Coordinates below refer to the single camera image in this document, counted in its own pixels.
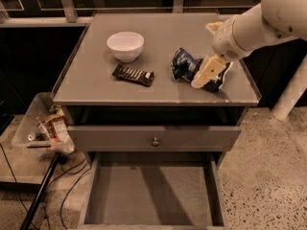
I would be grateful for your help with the metal window railing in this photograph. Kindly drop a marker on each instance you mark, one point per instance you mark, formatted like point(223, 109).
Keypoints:
point(57, 13)

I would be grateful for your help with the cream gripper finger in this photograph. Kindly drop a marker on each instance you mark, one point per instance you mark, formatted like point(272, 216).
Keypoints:
point(213, 27)
point(209, 69)

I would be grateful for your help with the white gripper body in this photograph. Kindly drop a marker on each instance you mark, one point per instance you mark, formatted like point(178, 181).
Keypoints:
point(224, 41)

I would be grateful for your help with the white ceramic bowl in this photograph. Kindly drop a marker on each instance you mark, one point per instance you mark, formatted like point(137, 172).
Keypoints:
point(126, 46)

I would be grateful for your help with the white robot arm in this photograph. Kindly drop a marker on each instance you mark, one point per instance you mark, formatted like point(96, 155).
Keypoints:
point(271, 22)

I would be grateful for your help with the orange snack packet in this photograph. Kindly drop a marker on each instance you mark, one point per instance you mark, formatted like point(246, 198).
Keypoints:
point(57, 127)

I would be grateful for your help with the clear plastic bin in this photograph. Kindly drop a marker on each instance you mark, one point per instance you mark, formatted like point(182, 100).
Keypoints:
point(32, 134)

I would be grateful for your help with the black tripod leg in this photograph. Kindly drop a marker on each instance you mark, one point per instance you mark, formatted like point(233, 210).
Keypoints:
point(40, 193)

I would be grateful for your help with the open grey middle drawer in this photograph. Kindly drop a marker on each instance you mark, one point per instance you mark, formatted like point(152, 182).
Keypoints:
point(153, 191)

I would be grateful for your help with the white table leg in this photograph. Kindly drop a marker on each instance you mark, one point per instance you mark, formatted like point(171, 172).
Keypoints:
point(292, 93)

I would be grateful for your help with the round metal drawer knob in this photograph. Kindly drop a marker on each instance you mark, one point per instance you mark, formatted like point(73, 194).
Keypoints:
point(155, 142)

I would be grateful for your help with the grey drawer cabinet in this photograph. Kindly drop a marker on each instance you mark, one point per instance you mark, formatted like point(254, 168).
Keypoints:
point(91, 96)

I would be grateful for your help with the black snack bar wrapper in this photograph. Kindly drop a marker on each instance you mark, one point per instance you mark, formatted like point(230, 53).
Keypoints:
point(134, 75)

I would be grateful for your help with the grey top drawer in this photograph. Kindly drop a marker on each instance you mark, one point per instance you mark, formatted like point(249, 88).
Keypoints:
point(139, 138)

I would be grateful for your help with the blue chip bag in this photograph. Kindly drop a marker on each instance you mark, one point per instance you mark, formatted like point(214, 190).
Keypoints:
point(184, 66)

